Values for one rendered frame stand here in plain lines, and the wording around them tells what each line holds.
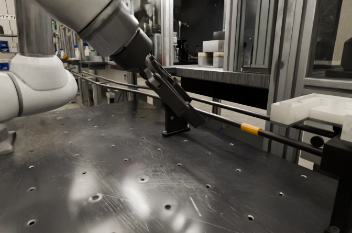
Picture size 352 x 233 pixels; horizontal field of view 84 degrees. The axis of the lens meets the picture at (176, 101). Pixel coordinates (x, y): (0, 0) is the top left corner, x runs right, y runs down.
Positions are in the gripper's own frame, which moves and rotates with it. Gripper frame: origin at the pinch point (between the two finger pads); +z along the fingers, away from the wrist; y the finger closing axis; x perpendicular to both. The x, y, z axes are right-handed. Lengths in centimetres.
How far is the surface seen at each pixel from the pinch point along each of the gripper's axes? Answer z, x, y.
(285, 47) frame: 9.6, -28.7, 5.9
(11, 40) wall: -89, 369, 690
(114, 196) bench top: -1.3, 22.3, -10.3
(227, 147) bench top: 24.7, 0.6, 2.3
